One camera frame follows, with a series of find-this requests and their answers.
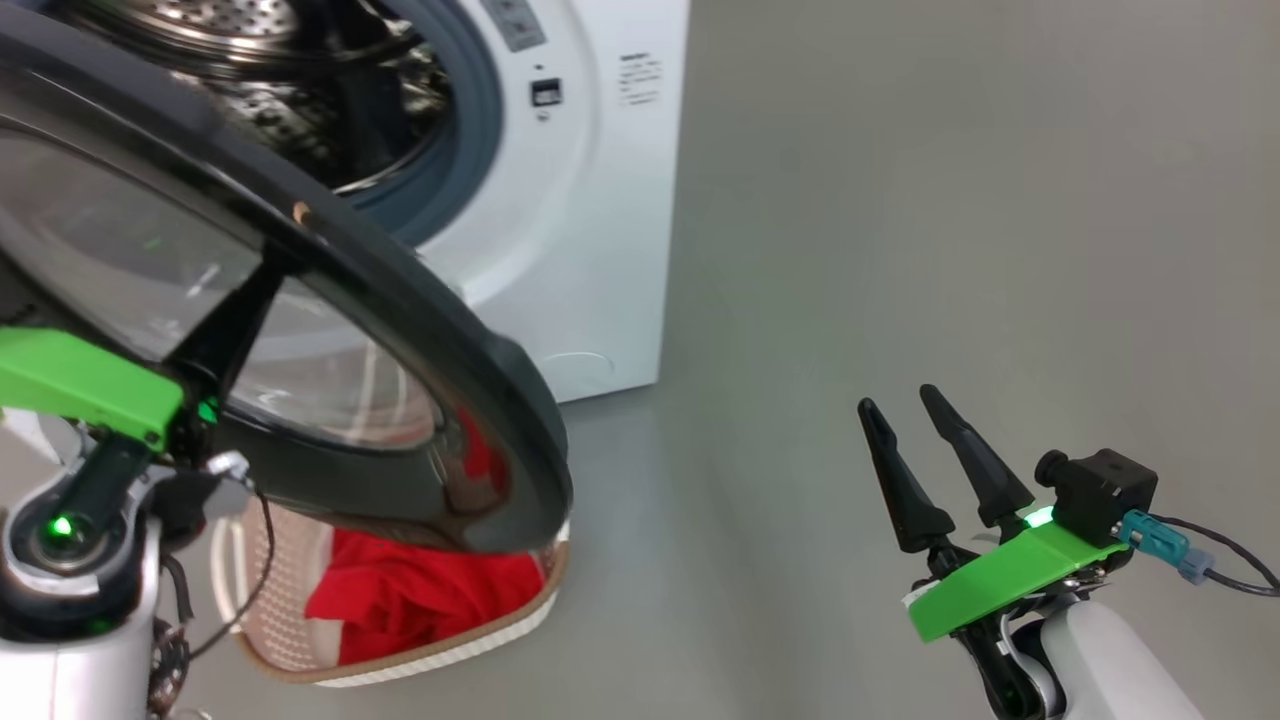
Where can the steel perforated washer drum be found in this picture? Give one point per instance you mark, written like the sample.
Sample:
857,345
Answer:
280,110

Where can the cream perforated laundry basket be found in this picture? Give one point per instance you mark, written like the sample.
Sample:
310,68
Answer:
290,620

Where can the printed instruction text label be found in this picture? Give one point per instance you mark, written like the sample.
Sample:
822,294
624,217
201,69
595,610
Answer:
640,80

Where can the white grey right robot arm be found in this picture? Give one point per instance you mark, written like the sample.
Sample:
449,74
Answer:
1110,670

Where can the black door latch socket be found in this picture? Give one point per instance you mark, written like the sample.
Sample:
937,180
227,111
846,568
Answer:
546,92

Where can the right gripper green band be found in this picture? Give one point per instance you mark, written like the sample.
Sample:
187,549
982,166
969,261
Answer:
1000,585

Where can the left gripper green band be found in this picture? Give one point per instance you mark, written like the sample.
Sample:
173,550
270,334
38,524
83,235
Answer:
80,380

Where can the round black glass washer door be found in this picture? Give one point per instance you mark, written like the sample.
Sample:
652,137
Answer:
400,300

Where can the grey rubber door gasket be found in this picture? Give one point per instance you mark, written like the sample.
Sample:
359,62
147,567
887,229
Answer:
470,150

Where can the grey warning sticker on washer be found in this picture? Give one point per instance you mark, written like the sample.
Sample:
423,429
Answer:
512,22

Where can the round filter cover on washer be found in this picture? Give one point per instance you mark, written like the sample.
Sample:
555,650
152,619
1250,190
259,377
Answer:
577,375

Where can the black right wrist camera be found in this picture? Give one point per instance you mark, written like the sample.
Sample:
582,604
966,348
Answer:
1100,490

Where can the white front-load washing machine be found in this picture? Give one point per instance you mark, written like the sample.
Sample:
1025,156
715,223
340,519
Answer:
600,200

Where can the red garment with white trim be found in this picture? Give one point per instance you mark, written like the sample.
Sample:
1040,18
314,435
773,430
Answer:
400,600

